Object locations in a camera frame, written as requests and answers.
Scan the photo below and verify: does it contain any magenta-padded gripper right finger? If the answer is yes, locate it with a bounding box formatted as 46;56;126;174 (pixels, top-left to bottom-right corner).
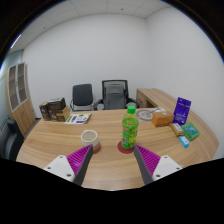
133;144;184;186

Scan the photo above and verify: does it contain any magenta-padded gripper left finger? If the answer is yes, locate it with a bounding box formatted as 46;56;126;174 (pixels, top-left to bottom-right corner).
43;144;94;187

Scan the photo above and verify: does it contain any green drink bottle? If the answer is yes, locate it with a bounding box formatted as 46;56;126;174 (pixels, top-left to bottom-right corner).
120;105;140;151

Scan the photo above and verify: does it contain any small blue box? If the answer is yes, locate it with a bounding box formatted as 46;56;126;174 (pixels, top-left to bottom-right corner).
178;135;191;149

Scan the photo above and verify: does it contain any small tan box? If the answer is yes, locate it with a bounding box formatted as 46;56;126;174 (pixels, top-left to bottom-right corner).
168;122;185;138

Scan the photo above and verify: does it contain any green cloth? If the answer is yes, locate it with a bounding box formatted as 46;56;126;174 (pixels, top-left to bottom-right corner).
180;121;201;141

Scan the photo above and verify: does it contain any white and brown cup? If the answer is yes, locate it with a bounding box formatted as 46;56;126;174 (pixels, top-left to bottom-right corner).
80;129;102;154

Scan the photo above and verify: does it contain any blue packet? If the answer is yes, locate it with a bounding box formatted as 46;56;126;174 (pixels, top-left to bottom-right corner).
184;124;198;135

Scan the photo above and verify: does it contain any orange box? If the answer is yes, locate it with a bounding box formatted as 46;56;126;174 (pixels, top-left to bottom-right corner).
151;111;175;128

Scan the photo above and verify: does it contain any flat round red coaster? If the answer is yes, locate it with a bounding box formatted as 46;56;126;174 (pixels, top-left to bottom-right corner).
116;140;136;155

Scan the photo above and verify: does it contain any printed leaflet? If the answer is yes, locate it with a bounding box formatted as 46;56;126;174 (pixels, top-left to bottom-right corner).
64;113;92;125

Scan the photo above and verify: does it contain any brown cardboard box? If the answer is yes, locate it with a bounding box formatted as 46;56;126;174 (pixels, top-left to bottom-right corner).
49;105;71;122

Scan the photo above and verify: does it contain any purple pouch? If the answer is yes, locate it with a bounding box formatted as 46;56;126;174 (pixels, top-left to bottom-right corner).
173;96;192;126

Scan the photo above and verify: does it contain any dark armchair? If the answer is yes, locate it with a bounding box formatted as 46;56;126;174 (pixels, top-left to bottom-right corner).
0;119;25;161

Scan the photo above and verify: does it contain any black carton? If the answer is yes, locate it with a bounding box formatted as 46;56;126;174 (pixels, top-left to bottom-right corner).
38;97;67;121

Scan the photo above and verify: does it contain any wooden side desk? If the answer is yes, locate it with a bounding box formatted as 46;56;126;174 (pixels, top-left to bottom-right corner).
135;87;178;109

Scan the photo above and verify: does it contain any black office chair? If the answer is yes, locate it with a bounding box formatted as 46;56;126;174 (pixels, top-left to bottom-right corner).
69;83;96;112

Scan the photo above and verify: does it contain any wooden shelf cabinet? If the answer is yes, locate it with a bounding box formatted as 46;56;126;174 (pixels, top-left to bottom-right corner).
4;62;36;136

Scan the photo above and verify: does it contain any mesh-back office chair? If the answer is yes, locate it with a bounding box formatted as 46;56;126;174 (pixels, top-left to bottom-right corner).
94;79;139;111

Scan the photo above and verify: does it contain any long ceiling light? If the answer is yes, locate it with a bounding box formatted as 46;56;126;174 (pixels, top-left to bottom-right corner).
9;33;23;50

